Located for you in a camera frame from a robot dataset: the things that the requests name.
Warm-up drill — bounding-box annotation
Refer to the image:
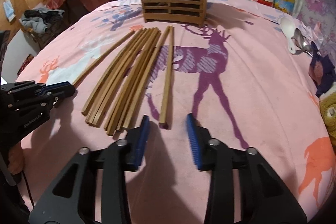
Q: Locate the wooden chopstick pair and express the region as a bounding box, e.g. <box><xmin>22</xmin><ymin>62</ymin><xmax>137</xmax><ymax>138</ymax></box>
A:
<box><xmin>159</xmin><ymin>26</ymin><xmax>171</xmax><ymax>130</ymax></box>

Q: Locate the pile of grey clothes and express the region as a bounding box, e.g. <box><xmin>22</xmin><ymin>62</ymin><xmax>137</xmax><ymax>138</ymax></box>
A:
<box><xmin>19</xmin><ymin>7</ymin><xmax>65</xmax><ymax>34</ymax></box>

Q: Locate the pink deer print tablecloth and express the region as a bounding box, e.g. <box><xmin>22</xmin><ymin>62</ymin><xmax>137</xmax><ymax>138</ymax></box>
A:
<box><xmin>18</xmin><ymin>0</ymin><xmax>335</xmax><ymax>223</ymax></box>

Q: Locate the dark purple cloth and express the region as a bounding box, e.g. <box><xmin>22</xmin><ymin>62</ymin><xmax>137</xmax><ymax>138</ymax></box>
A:
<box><xmin>309</xmin><ymin>42</ymin><xmax>335</xmax><ymax>98</ymax></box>

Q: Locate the small metal spoon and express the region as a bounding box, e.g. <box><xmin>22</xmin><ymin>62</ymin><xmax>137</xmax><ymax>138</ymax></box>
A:
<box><xmin>302</xmin><ymin>41</ymin><xmax>314</xmax><ymax>57</ymax></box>

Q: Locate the large metal spoon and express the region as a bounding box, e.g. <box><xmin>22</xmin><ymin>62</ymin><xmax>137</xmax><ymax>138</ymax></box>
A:
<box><xmin>292</xmin><ymin>28</ymin><xmax>306</xmax><ymax>55</ymax></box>

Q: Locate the white plastic rice spoon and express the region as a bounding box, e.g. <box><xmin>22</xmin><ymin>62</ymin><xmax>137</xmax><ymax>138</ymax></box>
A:
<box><xmin>278</xmin><ymin>16</ymin><xmax>296</xmax><ymax>55</ymax></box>

